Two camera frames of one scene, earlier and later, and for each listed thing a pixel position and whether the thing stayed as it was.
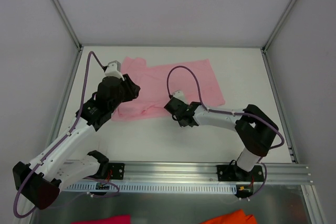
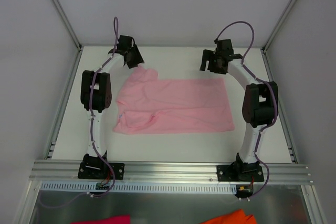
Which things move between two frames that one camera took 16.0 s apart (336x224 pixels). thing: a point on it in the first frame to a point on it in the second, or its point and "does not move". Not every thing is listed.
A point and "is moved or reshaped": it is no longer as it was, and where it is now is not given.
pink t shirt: x=158 y=83 is moved or reshaped
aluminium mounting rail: x=185 y=173 does not move
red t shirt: x=123 y=219 does not move
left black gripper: x=130 y=89 to x=134 y=56
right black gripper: x=174 y=106 to x=210 y=61
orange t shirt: x=238 y=217 does not move
